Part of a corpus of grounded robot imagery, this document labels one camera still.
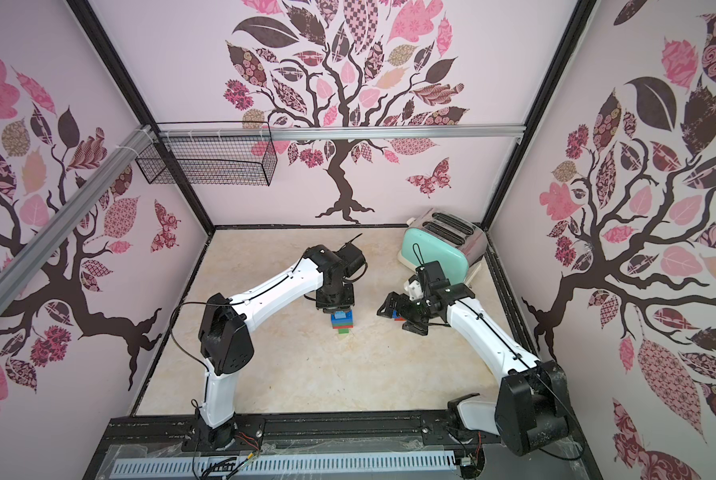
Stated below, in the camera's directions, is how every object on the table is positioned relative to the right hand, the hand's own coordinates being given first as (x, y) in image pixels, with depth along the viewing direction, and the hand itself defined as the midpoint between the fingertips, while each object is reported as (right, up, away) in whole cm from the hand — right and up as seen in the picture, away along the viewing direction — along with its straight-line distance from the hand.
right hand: (392, 315), depth 81 cm
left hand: (-14, 0, +2) cm, 14 cm away
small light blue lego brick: (-15, 0, +2) cm, 15 cm away
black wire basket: (-58, +50, +14) cm, 78 cm away
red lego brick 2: (+1, +1, -10) cm, 10 cm away
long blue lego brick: (-13, -2, +3) cm, 13 cm away
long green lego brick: (-14, -4, +6) cm, 16 cm away
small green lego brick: (-14, -6, +9) cm, 18 cm away
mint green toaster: (+16, +23, +13) cm, 31 cm away
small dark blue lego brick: (0, +2, -8) cm, 9 cm away
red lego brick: (-14, -5, +8) cm, 17 cm away
